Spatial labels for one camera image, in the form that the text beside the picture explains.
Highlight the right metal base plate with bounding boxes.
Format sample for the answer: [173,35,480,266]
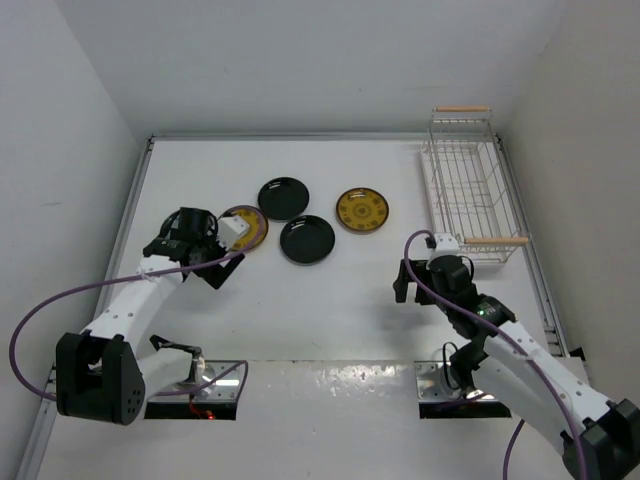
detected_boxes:
[414,361,495,403]

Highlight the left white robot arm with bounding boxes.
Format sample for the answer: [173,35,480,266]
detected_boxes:
[55,207,250,425]

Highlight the blue floral green plate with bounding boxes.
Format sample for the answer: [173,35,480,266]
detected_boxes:
[158,210,180,237]

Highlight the yellow patterned plate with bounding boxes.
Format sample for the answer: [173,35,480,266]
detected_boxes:
[335,187,390,234]
[222,205,269,252]

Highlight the black plate rear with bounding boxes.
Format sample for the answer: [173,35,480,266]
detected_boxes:
[257,177,310,221]

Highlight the right aluminium table rail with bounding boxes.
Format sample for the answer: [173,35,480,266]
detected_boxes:
[494,134,586,363]

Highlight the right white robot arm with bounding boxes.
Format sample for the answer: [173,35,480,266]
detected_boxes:
[393,255,639,479]

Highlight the wire dish rack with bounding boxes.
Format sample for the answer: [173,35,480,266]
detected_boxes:
[421,106,529,264]

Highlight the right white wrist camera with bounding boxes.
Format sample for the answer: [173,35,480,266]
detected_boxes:
[425,233,460,262]

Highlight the metal base plate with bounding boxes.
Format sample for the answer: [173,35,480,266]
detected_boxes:
[414,361,495,403]
[150,360,246,403]

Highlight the aluminium table rail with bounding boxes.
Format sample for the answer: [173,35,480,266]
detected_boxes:
[15,135,155,480]
[494,134,586,363]

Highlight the left aluminium table rail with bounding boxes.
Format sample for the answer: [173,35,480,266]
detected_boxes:
[15,135,155,480]

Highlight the black plate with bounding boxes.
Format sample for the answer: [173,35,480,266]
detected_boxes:
[279,215,336,265]
[257,177,310,221]

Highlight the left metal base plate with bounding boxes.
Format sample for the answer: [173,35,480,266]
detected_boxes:
[150,360,246,403]

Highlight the black plate front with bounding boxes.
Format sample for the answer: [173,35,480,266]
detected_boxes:
[279,215,336,265]

